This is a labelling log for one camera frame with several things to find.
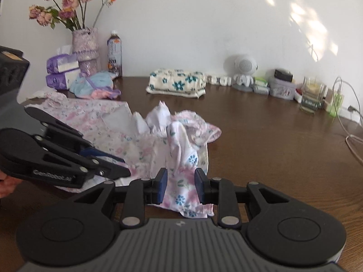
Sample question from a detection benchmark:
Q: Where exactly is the pink floral child dress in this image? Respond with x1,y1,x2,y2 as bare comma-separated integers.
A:
37,93,221,219

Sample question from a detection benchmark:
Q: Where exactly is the left hand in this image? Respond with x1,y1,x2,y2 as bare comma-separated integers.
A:
0,171,23,198

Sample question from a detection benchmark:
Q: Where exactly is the crumpled white tissue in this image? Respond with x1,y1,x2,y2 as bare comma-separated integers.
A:
28,90,57,100

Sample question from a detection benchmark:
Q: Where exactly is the blue pink purple garment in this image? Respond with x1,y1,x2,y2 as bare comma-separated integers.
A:
69,71,121,100

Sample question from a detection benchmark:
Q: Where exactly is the lower purple tissue pack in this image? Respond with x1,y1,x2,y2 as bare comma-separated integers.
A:
46,69,81,90

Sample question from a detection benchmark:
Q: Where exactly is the purple tissue pack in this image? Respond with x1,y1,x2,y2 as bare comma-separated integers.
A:
46,45,79,74
46,69,81,90

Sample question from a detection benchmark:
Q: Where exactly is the upper purple tissue pack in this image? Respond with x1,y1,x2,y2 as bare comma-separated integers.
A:
46,45,79,74

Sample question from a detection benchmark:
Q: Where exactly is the oolong tea bottle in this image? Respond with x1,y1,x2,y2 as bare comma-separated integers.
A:
107,31,123,77

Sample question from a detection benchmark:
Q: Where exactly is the folded cream blue-flower cloth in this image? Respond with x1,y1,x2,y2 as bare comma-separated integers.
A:
146,68,207,98

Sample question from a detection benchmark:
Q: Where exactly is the purple textured vase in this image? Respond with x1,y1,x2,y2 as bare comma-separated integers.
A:
72,28,100,76

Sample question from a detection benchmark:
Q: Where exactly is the white letter ornament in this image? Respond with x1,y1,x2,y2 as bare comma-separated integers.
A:
207,75,232,87

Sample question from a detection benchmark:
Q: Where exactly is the grey printed tin box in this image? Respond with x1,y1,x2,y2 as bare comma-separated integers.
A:
268,76,297,101

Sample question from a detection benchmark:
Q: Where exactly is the white robot figure speaker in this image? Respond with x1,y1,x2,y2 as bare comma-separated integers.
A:
232,55,258,92

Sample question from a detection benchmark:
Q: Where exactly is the black charger block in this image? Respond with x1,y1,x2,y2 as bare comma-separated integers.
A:
274,69,293,82

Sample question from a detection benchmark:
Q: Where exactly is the clear drinking glass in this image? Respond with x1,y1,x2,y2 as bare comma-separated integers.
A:
300,77,326,114

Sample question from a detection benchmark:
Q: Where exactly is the green spray bottle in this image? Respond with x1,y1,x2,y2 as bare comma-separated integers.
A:
329,83,344,117

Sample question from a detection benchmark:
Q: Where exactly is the white power adapter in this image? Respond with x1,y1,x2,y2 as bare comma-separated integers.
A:
339,107,360,124

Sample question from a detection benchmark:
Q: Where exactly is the dried rose bouquet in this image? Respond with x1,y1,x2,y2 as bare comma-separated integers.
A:
28,0,117,32

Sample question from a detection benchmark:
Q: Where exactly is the white charging cable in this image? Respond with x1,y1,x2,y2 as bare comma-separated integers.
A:
331,75,363,172

